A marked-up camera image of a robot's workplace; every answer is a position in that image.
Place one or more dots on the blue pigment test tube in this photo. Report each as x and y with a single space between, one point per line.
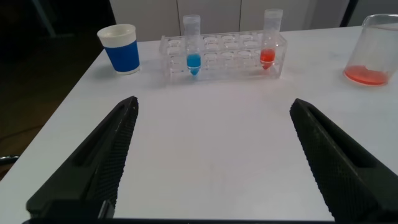
193 60

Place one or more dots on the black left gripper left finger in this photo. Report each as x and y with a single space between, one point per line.
84 177

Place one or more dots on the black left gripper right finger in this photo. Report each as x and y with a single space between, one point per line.
351 177

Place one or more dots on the clear glass beaker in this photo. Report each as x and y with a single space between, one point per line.
367 74

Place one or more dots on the white partition panel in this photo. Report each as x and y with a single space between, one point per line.
295 12
376 7
326 12
146 15
217 15

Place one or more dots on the red pigment test tube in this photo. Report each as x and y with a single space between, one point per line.
267 56

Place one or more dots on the blue and white paper cup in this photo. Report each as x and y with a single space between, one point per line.
123 57

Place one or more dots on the clear acrylic test tube rack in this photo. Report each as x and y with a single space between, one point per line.
224 73

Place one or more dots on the metal chair base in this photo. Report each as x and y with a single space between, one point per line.
7 159

